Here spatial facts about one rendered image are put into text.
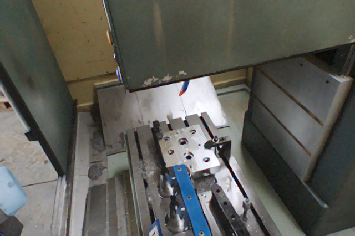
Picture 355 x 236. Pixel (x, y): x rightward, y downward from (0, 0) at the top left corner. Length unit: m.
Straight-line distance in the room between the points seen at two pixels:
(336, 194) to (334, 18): 0.74
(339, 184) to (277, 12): 0.77
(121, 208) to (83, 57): 1.09
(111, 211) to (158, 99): 0.92
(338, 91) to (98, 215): 1.15
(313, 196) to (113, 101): 1.41
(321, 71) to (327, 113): 0.14
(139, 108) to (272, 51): 1.43
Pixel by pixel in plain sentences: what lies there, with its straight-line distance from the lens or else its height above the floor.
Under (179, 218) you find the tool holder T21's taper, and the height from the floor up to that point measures 1.26.
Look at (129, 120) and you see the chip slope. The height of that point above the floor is 0.72.
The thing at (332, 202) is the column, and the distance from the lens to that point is 1.25.
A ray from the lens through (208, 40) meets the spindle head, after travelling 0.52.
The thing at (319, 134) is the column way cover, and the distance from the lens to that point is 1.07.
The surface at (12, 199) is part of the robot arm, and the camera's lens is 0.75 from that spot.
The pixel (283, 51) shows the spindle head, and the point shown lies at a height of 1.61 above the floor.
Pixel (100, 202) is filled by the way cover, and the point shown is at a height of 0.71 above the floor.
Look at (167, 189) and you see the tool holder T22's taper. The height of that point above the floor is 1.24.
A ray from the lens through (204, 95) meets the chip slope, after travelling 1.98.
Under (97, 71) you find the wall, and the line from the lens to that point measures 1.99.
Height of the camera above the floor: 1.87
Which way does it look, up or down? 39 degrees down
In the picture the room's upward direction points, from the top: 7 degrees counter-clockwise
